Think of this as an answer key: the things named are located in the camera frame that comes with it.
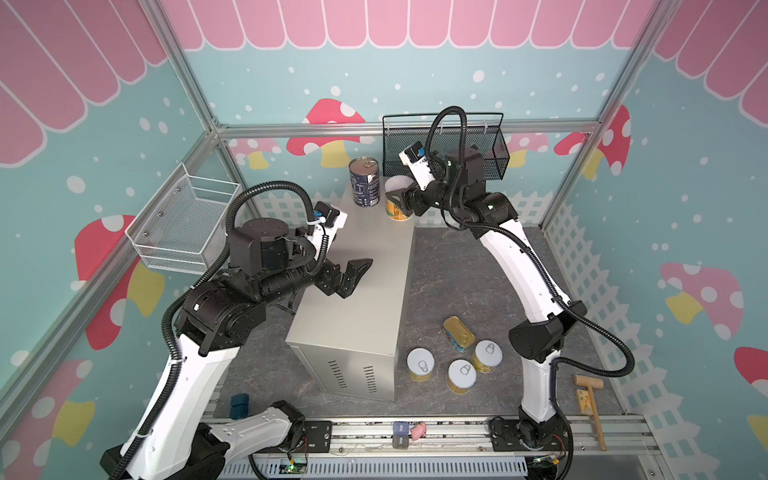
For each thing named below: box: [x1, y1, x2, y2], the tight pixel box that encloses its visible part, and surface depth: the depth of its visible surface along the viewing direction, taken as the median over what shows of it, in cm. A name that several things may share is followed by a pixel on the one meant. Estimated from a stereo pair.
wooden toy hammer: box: [572, 374, 607, 451], surface depth 81 cm
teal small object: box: [230, 393, 249, 420], surface depth 82 cm
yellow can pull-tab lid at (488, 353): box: [474, 339, 503, 367], surface depth 84 cm
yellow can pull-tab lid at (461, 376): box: [446, 359, 477, 395], surface depth 81 cm
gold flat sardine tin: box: [443, 316, 476, 352], surface depth 89 cm
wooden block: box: [576, 389, 593, 415], surface depth 81 cm
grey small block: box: [392, 421, 409, 450], surface depth 75 cm
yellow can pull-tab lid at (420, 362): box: [406, 347, 435, 383], surface depth 83 cm
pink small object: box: [410, 422, 427, 441], surface depth 76 cm
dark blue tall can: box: [348, 156, 380, 207], surface depth 74 cm
